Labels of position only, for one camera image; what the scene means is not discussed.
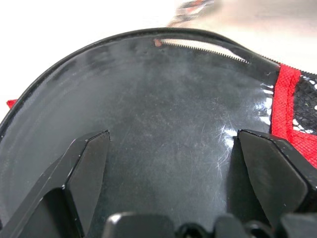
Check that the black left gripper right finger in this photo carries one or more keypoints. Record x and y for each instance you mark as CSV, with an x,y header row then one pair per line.
x,y
275,173

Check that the black table tennis paddle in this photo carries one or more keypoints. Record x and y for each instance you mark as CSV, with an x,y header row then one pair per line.
x,y
158,111

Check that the black and red paddle case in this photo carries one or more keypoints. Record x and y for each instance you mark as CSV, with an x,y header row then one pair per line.
x,y
284,99

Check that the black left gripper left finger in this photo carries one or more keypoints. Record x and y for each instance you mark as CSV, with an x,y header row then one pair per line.
x,y
62,188

